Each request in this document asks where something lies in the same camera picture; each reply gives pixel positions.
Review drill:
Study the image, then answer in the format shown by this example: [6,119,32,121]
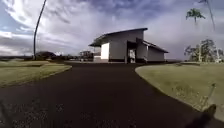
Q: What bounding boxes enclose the leaning palm trunk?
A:
[32,0,48,62]

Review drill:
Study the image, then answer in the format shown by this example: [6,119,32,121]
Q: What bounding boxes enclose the dark asphalt road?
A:
[0,61,224,128]

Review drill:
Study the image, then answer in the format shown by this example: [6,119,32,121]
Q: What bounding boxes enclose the distant trees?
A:
[78,50,95,61]
[34,50,58,61]

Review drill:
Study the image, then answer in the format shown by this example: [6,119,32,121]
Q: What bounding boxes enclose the short palm tree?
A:
[185,8,207,25]

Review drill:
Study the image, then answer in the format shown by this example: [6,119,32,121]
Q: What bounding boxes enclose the group of trees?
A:
[183,38,224,64]

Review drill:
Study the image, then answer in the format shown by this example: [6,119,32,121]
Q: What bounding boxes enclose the grey house with white door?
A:
[88,27,170,64]

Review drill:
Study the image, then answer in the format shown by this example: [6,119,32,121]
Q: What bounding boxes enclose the grass lawn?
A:
[134,61,224,123]
[0,59,73,88]

